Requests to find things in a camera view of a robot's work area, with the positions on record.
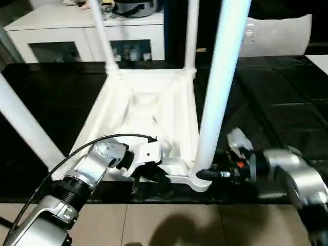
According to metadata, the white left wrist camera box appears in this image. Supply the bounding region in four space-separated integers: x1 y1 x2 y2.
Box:
124 138 165 178

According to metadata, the white flat board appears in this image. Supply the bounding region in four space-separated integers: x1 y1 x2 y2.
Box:
306 54 328 75

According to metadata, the white plastic table leg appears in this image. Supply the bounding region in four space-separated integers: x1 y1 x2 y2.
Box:
87 0 122 75
191 0 253 180
0 72 66 171
183 0 200 75

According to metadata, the black cabinet with yellow label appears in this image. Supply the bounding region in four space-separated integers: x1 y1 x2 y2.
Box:
164 0 226 61

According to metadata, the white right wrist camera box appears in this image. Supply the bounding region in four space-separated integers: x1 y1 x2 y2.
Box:
226 128 255 155

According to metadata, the grey pillow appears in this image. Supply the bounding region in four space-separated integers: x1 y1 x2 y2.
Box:
241 14 313 58

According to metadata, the white plastic table top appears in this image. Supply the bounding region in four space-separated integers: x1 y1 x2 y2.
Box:
49 68 214 193

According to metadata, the grey bag with black strap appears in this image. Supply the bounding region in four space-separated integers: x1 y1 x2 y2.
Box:
113 0 165 18

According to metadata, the white sideboard cabinet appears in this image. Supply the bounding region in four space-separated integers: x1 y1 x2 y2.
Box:
3 3 166 63

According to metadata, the colourful clutter bundle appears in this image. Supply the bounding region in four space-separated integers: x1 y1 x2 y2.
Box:
64 0 116 20

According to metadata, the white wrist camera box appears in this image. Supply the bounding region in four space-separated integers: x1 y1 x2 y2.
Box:
124 138 165 178
226 128 255 155

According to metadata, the grey curtain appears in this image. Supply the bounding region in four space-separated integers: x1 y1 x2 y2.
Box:
0 0 31 65

